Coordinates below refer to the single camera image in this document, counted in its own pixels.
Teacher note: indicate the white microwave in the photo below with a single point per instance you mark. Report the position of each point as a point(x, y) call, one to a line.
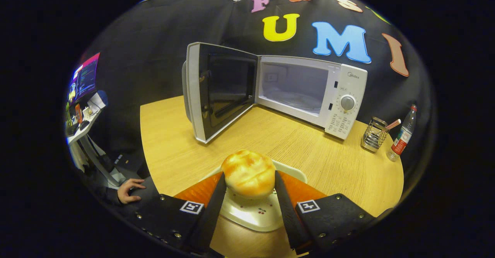
point(294, 91)

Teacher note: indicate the white cherry print plate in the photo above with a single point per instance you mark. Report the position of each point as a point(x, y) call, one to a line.
point(251, 213)

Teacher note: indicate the white office desk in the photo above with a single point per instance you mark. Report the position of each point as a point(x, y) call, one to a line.
point(91, 144)

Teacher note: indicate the clear plastic bottle red label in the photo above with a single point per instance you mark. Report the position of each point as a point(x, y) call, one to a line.
point(402, 140)

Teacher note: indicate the golden bread bun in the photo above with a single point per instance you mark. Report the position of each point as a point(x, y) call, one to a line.
point(249, 175)

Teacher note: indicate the computer monitor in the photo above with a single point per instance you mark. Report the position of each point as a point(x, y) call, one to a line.
point(86, 76)

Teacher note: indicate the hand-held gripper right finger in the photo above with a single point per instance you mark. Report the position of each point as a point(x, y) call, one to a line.
point(288, 215)

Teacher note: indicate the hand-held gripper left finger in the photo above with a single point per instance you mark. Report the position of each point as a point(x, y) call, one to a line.
point(210, 215)

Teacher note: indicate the red white striped straw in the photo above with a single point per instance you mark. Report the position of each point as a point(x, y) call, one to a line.
point(392, 125)

